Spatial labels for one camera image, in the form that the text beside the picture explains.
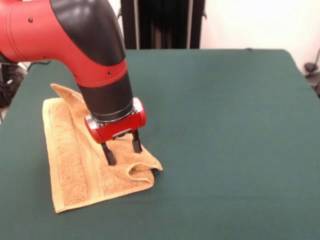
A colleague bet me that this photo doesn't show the black plug adapter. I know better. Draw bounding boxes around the black plug adapter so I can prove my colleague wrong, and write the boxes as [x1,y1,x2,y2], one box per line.
[303,62,320,98]

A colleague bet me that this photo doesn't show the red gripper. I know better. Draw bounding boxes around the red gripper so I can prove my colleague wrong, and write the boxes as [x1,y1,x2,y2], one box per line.
[84,96,147,167]

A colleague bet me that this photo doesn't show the dark green table cloth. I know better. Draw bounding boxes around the dark green table cloth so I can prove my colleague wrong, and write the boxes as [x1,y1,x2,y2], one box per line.
[0,48,320,240]

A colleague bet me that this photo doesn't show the black metal stand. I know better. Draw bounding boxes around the black metal stand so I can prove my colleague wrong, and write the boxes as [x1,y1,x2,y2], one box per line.
[116,0,208,50]

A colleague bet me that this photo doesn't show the tan terry cloth towel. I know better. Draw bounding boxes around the tan terry cloth towel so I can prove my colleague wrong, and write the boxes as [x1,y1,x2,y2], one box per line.
[41,83,164,215]

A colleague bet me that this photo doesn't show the black cable bundle with white cable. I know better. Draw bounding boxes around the black cable bundle with white cable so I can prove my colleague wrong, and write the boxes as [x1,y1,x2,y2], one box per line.
[0,62,26,109]

